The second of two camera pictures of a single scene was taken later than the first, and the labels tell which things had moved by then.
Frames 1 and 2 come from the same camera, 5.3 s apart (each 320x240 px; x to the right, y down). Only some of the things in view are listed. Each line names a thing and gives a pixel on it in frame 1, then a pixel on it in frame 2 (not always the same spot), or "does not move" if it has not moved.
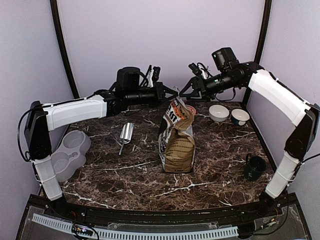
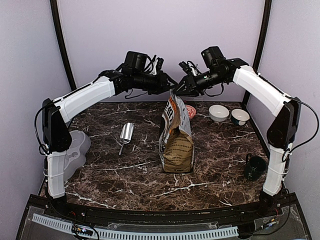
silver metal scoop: [126, 134] does not move
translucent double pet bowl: [71, 154] does not move
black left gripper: [161, 89] -> [163, 84]
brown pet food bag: [176, 143] does not move
